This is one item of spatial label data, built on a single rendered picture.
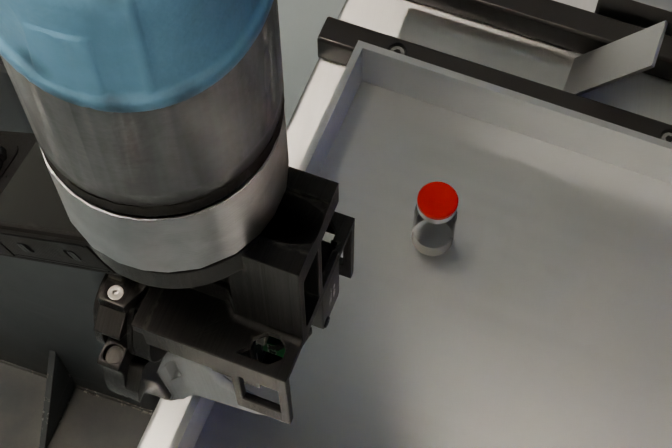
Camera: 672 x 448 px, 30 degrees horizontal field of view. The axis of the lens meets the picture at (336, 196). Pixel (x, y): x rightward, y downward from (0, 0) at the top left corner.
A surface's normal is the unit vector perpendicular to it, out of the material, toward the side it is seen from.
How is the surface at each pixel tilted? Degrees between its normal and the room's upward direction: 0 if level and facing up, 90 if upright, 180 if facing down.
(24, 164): 31
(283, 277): 90
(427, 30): 0
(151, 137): 90
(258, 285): 90
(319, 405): 0
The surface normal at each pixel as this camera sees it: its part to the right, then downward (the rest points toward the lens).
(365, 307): 0.00, -0.46
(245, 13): 0.81, 0.49
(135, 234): -0.18, 0.87
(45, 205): -0.47, -0.59
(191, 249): 0.13, 0.88
